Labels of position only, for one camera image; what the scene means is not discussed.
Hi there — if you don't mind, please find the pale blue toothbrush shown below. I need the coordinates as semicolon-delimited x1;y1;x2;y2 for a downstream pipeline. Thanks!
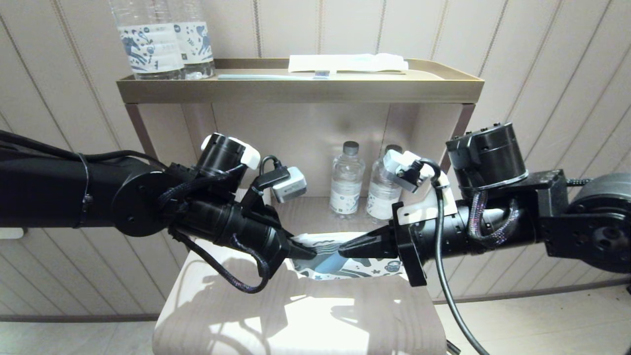
217;71;330;80

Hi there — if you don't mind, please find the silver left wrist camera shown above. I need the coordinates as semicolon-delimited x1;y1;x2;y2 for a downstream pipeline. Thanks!
272;166;308;204

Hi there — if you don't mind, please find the small clear water bottle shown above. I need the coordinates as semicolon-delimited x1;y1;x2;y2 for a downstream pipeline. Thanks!
329;142;364;220
366;144;408;225

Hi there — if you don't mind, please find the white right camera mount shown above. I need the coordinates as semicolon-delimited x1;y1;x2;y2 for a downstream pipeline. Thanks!
384;149;457;226

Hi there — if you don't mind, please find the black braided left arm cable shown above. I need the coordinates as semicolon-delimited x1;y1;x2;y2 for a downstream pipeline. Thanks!
169;226;271;294

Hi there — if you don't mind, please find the white blue toothpaste packet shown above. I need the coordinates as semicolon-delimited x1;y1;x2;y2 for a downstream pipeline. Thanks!
288;54;409;74

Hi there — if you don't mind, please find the white blue horse pouch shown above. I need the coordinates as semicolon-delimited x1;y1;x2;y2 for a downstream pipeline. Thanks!
291;231;410;281

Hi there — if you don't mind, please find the black left camera cable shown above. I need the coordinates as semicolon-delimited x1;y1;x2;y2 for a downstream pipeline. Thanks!
259;155;290;179

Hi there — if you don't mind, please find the beige wooden shelf cabinet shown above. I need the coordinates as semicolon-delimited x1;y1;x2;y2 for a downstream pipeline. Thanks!
124;103;475;247

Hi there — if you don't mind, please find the large clear water bottle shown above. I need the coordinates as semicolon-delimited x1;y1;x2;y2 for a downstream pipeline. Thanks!
170;0;215;80
107;0;185;81

